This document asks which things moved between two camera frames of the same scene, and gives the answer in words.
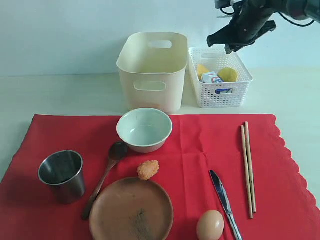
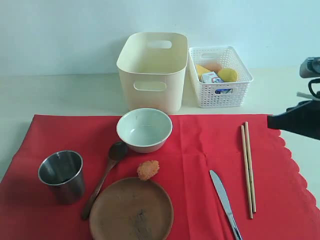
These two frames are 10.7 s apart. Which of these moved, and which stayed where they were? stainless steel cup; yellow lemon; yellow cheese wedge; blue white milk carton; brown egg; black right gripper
Moved: black right gripper; brown egg
Stayed: yellow cheese wedge; stainless steel cup; blue white milk carton; yellow lemon
